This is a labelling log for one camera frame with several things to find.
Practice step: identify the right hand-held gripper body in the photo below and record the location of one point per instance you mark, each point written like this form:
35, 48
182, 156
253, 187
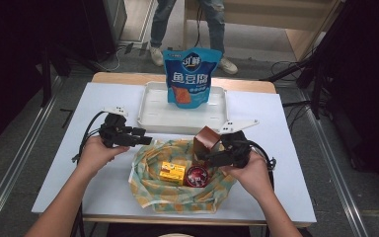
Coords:
235, 148

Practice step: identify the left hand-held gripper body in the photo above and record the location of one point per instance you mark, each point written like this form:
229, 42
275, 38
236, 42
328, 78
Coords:
115, 131

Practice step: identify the brown long box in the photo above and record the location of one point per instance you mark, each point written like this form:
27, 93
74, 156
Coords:
205, 140

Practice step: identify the yellow drink carton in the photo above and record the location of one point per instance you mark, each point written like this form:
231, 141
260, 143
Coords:
172, 173

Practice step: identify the white plastic tray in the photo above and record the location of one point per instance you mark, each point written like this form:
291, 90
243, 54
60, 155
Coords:
181, 115

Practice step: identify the lemon print cloth bag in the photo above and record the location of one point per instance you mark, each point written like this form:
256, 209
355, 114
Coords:
151, 194

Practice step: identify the blue snack pouch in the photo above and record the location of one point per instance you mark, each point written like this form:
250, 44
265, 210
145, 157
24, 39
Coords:
190, 79

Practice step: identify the person's left hand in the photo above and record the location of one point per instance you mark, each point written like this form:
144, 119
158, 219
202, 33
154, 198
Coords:
95, 154

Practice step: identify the person's right hand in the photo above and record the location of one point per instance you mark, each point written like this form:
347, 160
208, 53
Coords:
253, 174

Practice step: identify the black metal stand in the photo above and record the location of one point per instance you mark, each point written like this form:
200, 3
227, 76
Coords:
47, 75

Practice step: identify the dark cabinet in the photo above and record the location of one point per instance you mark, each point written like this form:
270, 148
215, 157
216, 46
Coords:
115, 19

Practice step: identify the wooden platform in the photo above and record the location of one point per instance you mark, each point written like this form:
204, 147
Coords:
269, 19

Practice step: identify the metal floor rail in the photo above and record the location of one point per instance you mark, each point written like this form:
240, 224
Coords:
10, 184
335, 171

